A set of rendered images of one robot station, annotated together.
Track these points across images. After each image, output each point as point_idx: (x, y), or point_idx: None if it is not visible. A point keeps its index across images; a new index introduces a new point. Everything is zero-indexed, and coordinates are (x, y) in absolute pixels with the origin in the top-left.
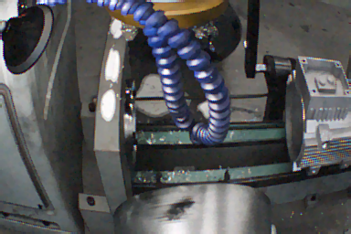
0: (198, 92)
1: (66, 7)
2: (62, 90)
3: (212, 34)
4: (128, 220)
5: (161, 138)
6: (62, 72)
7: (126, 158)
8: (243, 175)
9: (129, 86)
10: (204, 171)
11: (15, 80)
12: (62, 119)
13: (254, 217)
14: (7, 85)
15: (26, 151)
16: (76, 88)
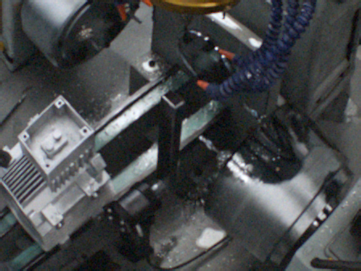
0: (236, 243)
1: (300, 10)
2: (254, 16)
3: (218, 154)
4: None
5: (197, 118)
6: (261, 13)
7: (176, 31)
8: (104, 133)
9: (213, 43)
10: (139, 114)
11: None
12: (240, 15)
13: (58, 4)
14: None
15: None
16: (292, 89)
